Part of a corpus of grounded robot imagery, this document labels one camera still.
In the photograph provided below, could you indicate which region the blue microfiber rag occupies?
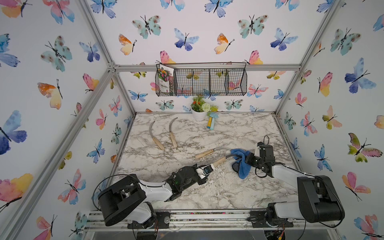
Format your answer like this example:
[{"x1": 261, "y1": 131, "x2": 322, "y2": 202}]
[{"x1": 231, "y1": 149, "x2": 251, "y2": 180}]

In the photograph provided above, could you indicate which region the sickle wooden handle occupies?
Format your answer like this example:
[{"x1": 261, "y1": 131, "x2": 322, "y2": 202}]
[
  {"x1": 169, "y1": 118, "x2": 178, "y2": 148},
  {"x1": 195, "y1": 147, "x2": 231, "y2": 159},
  {"x1": 149, "y1": 120, "x2": 166, "y2": 151},
  {"x1": 211, "y1": 154, "x2": 240, "y2": 169}
]

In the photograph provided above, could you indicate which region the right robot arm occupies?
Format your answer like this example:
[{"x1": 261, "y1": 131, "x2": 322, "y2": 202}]
[{"x1": 245, "y1": 142, "x2": 345, "y2": 225}]

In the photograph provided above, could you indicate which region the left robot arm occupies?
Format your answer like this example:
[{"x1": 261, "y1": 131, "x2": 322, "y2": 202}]
[{"x1": 98, "y1": 164, "x2": 216, "y2": 229}]

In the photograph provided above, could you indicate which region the teal garden trowel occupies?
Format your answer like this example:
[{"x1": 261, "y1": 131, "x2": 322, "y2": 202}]
[{"x1": 210, "y1": 112, "x2": 219, "y2": 130}]

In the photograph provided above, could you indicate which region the white pot with plant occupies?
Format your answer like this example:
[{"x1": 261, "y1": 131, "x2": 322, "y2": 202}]
[{"x1": 191, "y1": 95, "x2": 219, "y2": 122}]

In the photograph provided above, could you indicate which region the seed packet in basket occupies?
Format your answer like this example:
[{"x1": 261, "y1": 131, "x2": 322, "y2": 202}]
[{"x1": 157, "y1": 64, "x2": 174, "y2": 94}]

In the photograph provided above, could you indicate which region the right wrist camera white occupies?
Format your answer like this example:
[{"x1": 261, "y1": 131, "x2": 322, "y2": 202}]
[{"x1": 257, "y1": 135, "x2": 271, "y2": 150}]

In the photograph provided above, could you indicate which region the aluminium front rail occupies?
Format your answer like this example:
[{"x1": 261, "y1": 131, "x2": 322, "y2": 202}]
[{"x1": 85, "y1": 209, "x2": 336, "y2": 232}]

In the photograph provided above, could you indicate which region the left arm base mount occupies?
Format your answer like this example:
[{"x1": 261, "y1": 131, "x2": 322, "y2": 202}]
[{"x1": 126, "y1": 202, "x2": 171, "y2": 229}]

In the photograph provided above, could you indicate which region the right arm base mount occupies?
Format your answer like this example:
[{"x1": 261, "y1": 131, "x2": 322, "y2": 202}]
[{"x1": 247, "y1": 203, "x2": 294, "y2": 228}]

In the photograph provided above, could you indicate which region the yellow handled garden tool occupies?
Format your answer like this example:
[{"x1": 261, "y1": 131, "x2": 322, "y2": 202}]
[{"x1": 207, "y1": 117, "x2": 213, "y2": 129}]

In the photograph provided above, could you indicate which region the black wire wall basket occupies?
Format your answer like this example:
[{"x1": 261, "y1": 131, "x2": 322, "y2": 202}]
[{"x1": 155, "y1": 62, "x2": 248, "y2": 97}]

